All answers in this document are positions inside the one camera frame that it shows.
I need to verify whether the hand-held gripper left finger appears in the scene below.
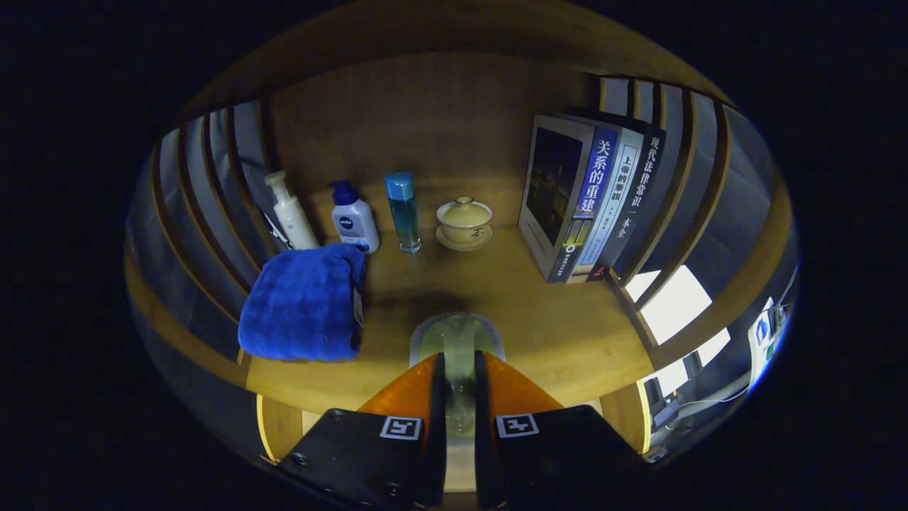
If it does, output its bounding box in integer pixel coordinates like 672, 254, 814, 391
273, 353, 448, 511

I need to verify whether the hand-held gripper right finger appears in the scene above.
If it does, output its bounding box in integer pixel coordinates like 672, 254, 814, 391
474, 350, 650, 511

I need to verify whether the green and grey soap dish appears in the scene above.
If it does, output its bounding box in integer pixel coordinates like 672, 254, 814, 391
409, 312, 506, 437

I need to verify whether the wooden countertop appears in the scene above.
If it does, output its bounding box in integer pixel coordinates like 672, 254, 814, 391
245, 224, 653, 416

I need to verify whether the wooden cabinet with slatted shelf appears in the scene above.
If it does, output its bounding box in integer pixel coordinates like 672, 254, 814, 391
124, 0, 795, 498

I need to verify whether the blue folded towel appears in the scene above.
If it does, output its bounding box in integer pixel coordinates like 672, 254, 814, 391
238, 243, 367, 363

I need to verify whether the beige lidded tea cup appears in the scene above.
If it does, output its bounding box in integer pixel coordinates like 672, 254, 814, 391
436, 197, 494, 252

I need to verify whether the teal clear bottle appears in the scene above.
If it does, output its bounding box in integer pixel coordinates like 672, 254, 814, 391
384, 172, 421, 254

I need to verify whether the white lotion bottle blue cap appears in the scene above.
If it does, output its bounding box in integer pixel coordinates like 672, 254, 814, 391
328, 180, 380, 254

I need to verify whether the white pump bottle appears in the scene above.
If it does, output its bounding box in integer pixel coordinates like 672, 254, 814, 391
265, 170, 320, 251

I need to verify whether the book with blue spine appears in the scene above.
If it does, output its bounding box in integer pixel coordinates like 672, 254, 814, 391
518, 114, 619, 283

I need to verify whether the book with pale spine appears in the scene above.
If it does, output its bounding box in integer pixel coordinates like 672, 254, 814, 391
567, 124, 645, 283

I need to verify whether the book with black spine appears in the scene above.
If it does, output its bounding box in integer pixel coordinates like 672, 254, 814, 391
567, 106, 668, 281

